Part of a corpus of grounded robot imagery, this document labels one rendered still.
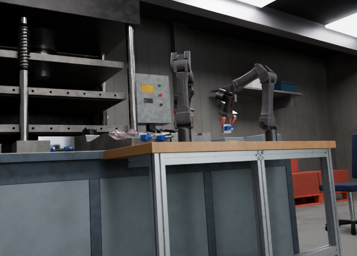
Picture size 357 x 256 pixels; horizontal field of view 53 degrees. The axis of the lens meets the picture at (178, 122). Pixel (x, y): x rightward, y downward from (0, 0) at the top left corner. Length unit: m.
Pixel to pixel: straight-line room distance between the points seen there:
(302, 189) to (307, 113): 2.67
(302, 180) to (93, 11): 4.38
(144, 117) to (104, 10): 0.85
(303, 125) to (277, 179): 5.82
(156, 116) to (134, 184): 1.18
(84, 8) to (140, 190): 1.46
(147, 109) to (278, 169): 1.13
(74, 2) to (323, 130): 6.92
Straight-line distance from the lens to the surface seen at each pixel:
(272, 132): 2.04
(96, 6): 2.79
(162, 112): 2.93
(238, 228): 2.16
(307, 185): 6.14
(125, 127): 2.70
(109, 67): 2.80
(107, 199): 1.76
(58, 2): 2.71
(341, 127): 8.91
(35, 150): 1.84
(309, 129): 8.29
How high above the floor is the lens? 0.69
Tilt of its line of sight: 7 degrees up
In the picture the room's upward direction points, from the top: 3 degrees counter-clockwise
